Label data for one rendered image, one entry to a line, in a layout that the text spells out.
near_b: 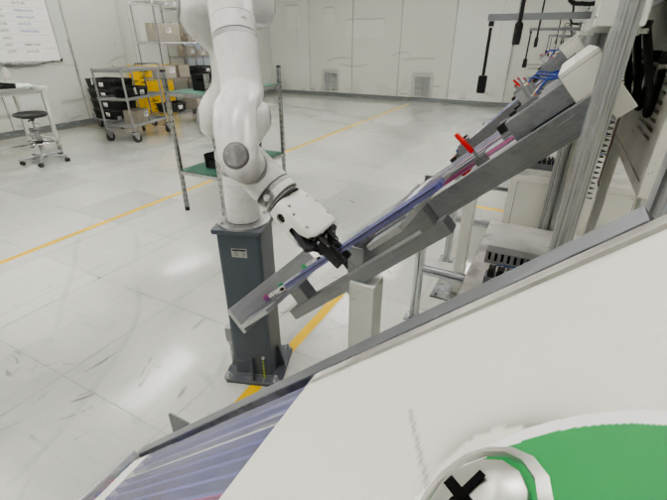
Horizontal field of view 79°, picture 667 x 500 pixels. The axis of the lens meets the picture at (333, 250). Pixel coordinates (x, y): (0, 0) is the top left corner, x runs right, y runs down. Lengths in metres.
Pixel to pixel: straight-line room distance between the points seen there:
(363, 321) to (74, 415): 1.34
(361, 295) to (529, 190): 1.79
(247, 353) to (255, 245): 0.52
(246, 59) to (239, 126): 0.17
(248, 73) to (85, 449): 1.43
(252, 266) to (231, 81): 0.80
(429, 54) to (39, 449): 9.61
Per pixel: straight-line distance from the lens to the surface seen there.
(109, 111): 7.72
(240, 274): 1.53
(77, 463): 1.79
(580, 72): 1.01
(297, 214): 0.77
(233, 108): 0.77
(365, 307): 0.91
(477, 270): 1.40
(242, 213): 1.44
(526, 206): 2.58
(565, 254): 0.24
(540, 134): 1.00
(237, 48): 0.88
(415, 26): 10.28
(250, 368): 1.79
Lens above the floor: 1.29
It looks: 28 degrees down
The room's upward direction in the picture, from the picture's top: straight up
